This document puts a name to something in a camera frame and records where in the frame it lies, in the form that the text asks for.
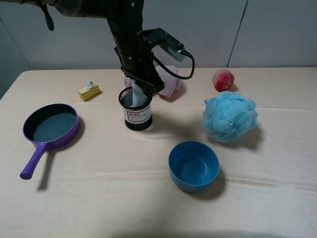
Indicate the black mesh pen holder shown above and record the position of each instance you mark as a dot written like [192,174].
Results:
[136,118]

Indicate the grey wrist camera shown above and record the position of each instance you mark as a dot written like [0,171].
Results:
[159,37]

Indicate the purple frying pan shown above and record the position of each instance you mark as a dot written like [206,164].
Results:
[49,127]

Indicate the blue plastic bowl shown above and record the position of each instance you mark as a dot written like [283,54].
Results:
[193,166]

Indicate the blue mesh bath sponge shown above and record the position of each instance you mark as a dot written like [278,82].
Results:
[228,116]

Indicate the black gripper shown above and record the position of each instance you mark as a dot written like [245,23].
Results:
[136,64]

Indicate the yellow cake slice toy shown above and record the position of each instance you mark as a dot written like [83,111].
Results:
[89,91]

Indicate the white bottle with brush cap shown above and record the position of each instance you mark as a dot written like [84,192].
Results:
[138,96]

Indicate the red peach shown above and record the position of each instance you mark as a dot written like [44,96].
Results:
[223,80]

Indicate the pink rolled towel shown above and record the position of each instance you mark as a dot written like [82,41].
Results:
[171,83]

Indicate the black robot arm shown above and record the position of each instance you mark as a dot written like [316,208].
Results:
[125,23]

